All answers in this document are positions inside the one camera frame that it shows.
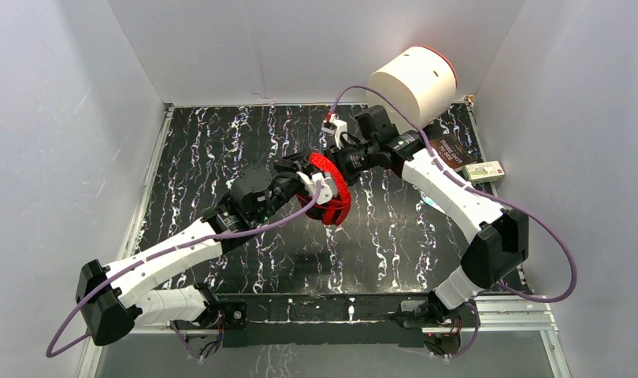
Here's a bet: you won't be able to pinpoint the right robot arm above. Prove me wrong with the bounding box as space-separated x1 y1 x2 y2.
322 106 529 326

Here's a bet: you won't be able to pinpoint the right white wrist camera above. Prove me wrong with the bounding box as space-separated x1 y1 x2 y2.
321 114 347 149

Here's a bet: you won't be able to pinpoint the red black headphones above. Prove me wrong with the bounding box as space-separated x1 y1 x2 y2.
296 152 351 226

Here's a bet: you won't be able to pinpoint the black front mounting rail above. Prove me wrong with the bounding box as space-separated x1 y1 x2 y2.
218 293 434 347

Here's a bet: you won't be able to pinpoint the purple cable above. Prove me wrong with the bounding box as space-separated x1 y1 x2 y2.
326 84 579 304
45 180 325 359

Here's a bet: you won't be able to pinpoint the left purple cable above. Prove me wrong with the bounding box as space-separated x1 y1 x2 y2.
45 180 325 359

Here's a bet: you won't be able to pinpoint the blue packaged toothbrush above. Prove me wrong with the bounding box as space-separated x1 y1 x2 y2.
420 191 445 213

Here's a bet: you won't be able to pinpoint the dark paperback book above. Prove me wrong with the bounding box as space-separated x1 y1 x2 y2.
430 135 477 172

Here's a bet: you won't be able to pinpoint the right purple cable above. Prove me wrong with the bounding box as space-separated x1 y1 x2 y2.
326 84 579 304

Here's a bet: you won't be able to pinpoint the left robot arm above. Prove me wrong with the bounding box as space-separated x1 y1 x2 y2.
74 154 333 347

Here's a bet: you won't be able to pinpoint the white cylindrical container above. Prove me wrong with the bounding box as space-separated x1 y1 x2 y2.
366 46 458 134

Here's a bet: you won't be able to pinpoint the small green white box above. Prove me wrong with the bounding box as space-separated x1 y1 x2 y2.
462 161 506 183

